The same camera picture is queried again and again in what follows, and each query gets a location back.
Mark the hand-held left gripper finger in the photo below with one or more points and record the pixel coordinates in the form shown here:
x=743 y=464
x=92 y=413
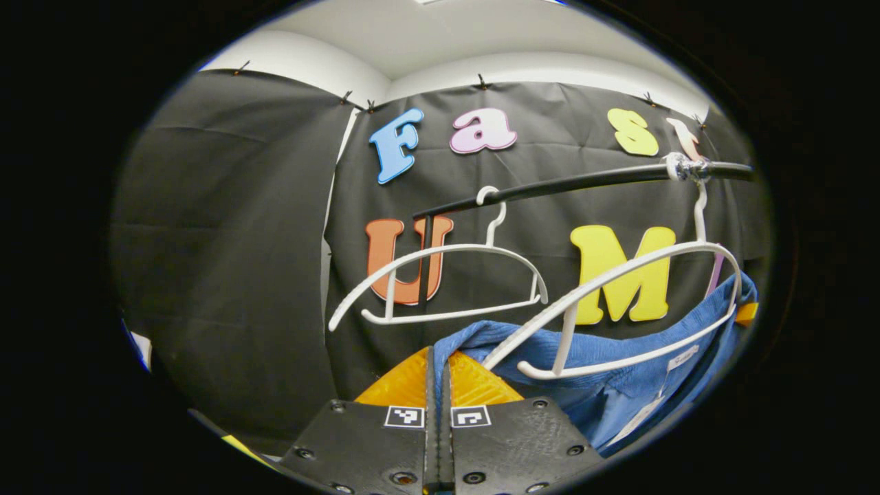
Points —
x=432 y=426
x=447 y=440

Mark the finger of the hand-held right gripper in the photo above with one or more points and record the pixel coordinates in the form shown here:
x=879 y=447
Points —
x=746 y=314

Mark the white hanger with hook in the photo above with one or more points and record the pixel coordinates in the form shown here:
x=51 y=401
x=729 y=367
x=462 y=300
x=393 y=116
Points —
x=619 y=271

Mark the blue jacket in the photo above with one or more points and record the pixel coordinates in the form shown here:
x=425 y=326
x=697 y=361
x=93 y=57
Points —
x=605 y=402

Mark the white plain hanger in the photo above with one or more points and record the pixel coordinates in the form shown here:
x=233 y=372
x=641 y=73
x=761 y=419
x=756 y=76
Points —
x=440 y=251

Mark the black metal clothes rack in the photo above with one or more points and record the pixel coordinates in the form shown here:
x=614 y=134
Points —
x=584 y=180

